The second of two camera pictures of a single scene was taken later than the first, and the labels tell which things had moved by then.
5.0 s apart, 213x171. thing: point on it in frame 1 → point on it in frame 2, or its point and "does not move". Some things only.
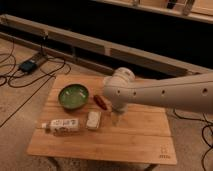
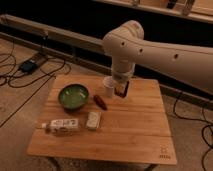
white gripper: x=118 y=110 → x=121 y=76
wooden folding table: x=76 y=123 does not move
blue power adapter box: x=28 y=66 does not move
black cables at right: x=203 y=137 does not move
